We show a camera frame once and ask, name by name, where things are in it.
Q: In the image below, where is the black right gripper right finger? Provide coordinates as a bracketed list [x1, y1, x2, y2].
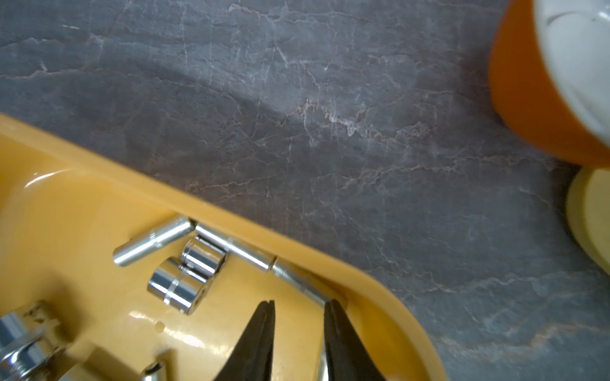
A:
[324, 299, 385, 381]

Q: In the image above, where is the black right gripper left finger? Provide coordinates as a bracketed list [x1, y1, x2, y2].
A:
[215, 301, 276, 381]

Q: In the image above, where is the long silver socket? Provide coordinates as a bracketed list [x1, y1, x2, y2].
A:
[195, 222, 276, 272]
[113, 215, 195, 267]

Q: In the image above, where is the silver socket middle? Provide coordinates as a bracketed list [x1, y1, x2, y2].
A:
[147, 257, 218, 316]

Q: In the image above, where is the silver socket corner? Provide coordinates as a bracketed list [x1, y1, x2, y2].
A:
[271, 259, 335, 306]

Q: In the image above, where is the long silver socket top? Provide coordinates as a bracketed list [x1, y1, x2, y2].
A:
[195, 222, 276, 272]

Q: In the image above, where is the short silver socket ringed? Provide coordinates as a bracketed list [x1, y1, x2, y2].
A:
[181, 237, 227, 282]

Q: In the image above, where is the large silver socket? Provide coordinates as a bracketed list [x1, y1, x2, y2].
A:
[1, 301, 71, 380]

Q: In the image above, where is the yellow storage box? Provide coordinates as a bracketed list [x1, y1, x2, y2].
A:
[1, 116, 446, 380]

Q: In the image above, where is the yellow serving tray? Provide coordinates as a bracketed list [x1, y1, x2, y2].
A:
[566, 168, 609, 274]

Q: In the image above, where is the orange white bowl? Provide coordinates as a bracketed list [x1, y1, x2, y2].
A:
[489, 1, 609, 168]

